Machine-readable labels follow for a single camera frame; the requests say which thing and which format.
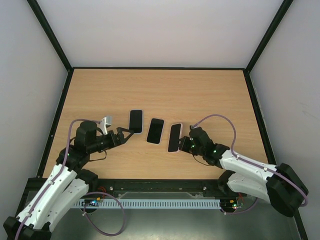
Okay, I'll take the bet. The lavender phone case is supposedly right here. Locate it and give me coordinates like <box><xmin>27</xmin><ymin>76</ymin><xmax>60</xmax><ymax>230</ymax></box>
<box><xmin>128</xmin><ymin>109</ymin><xmax>145</xmax><ymax>135</ymax></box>

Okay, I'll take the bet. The blue phone black screen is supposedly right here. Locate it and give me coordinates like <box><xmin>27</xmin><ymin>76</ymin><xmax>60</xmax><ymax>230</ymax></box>
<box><xmin>128</xmin><ymin>109</ymin><xmax>144</xmax><ymax>134</ymax></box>

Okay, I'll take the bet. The black front rail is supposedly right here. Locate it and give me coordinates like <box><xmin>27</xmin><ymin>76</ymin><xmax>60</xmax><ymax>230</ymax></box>
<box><xmin>24</xmin><ymin>177</ymin><xmax>248</xmax><ymax>198</ymax></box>

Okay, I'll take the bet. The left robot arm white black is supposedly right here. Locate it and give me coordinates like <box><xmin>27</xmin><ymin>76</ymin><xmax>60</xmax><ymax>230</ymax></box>
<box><xmin>3</xmin><ymin>117</ymin><xmax>134</xmax><ymax>240</ymax></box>

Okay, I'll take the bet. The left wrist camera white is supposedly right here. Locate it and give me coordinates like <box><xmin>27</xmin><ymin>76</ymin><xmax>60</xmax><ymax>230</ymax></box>
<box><xmin>98</xmin><ymin>115</ymin><xmax>113</xmax><ymax>135</ymax></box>

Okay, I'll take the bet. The pink phone case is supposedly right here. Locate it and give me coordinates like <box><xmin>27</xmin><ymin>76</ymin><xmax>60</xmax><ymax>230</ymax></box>
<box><xmin>167</xmin><ymin>123</ymin><xmax>184</xmax><ymax>154</ymax></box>

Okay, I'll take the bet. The blue phone back up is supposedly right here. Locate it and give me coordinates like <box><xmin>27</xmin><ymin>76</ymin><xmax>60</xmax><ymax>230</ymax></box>
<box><xmin>145</xmin><ymin>118</ymin><xmax>165</xmax><ymax>145</ymax></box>

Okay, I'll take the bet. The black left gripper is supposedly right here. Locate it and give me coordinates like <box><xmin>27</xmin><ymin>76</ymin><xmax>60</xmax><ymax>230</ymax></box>
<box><xmin>87</xmin><ymin>127</ymin><xmax>134</xmax><ymax>154</ymax></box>

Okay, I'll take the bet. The black enclosure frame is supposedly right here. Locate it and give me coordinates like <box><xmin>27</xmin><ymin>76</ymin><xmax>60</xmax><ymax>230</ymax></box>
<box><xmin>25</xmin><ymin>0</ymin><xmax>308</xmax><ymax>240</ymax></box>

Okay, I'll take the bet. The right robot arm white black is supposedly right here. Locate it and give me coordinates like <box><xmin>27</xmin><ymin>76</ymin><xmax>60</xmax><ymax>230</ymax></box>
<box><xmin>178</xmin><ymin>127</ymin><xmax>309</xmax><ymax>217</ymax></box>

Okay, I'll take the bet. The white slotted cable duct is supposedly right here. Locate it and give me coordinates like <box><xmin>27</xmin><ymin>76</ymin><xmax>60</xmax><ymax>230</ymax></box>
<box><xmin>71</xmin><ymin>199</ymin><xmax>221</xmax><ymax>210</ymax></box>

